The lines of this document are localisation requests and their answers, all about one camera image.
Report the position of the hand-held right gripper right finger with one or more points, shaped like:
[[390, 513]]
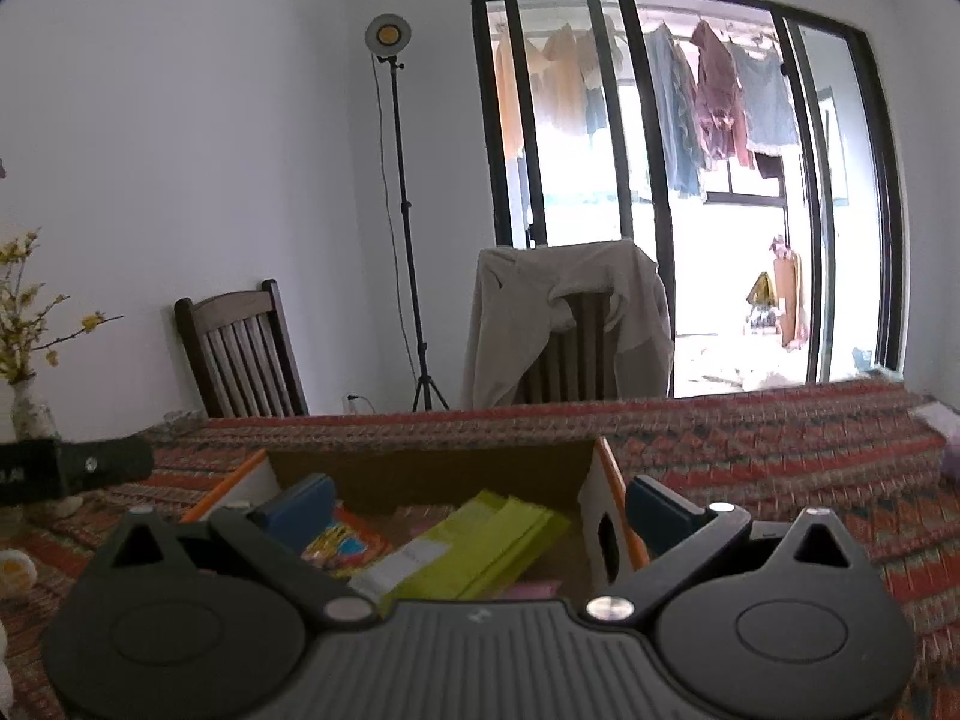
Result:
[[656, 514]]

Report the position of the yellow flower branches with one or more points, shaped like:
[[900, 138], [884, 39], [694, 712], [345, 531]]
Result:
[[22, 315]]

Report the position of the small dark hanging cloth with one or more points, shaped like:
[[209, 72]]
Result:
[[769, 165]]

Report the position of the wall outlet with plug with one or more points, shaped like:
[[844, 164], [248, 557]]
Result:
[[352, 403]]

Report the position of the yellow-green snack packet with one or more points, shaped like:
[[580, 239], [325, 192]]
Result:
[[480, 540]]

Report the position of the beige hanging shirts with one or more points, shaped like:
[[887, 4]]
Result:
[[562, 82]]

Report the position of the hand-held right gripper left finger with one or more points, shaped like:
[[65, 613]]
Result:
[[296, 502]]

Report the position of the wooden board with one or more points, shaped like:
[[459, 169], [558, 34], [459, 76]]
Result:
[[791, 300]]

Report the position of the patterned tablecloth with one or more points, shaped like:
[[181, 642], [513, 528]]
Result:
[[787, 450]]

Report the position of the black light stand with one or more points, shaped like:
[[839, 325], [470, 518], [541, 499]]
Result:
[[405, 202]]

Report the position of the dark wooden chair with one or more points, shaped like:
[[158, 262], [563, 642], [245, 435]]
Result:
[[570, 360], [240, 360]]

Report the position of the orange cardboard box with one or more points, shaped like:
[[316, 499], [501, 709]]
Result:
[[450, 472]]

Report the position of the floral ceramic vase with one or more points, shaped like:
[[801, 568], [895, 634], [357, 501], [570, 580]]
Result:
[[34, 412]]

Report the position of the light blue hanging garment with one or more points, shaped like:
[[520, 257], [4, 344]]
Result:
[[769, 97]]

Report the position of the purple tissue pack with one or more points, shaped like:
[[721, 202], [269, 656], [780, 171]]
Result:
[[949, 442]]

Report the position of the black sliding door frame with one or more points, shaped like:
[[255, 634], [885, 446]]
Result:
[[881, 202]]

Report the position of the yellow bag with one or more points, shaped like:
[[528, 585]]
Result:
[[761, 300]]

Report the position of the crumpled clear plastic wrapper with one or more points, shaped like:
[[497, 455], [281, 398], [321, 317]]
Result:
[[184, 418]]

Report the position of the red cartoon snack packet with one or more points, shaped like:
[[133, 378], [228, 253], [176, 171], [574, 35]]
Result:
[[345, 540]]

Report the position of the pink snack packet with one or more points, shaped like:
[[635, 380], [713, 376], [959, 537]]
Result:
[[536, 589]]

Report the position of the maroon hanging shirt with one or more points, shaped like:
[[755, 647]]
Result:
[[720, 97]]

